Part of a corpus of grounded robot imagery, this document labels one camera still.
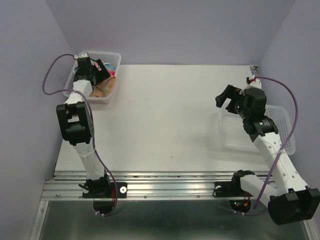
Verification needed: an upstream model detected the orange polka dot towel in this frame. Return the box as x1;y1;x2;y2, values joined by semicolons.
89;75;116;98

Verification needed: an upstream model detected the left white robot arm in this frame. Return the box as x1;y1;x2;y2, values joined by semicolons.
56;52;112;198

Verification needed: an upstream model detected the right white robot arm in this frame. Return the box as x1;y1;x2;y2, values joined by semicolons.
215;84;320;225

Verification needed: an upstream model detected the blue orange patterned towel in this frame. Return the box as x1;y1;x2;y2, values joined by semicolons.
103;62;117;76

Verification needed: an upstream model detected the white basket at left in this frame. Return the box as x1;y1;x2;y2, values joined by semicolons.
78;50;122;104

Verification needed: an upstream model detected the white basket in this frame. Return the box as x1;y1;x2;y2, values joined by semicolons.
219;102;292;154
78;50;122;104

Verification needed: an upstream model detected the white basket at right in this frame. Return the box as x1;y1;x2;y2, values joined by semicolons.
219;102;292;154

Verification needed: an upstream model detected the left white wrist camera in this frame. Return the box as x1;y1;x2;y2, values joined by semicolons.
78;52;90;59

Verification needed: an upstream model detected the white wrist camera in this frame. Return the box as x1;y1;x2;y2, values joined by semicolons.
78;52;90;59
242;75;262;95

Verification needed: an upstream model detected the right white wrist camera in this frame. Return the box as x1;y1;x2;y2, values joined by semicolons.
242;75;262;95

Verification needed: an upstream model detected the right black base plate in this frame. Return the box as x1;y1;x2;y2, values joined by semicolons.
214;181;262;198

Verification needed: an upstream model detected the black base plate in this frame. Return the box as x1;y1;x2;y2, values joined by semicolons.
82;182;128;199
214;181;262;198

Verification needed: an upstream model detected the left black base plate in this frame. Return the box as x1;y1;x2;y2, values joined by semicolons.
82;182;128;199

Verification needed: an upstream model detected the aluminium mounting rail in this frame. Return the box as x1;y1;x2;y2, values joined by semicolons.
41;171;308;201

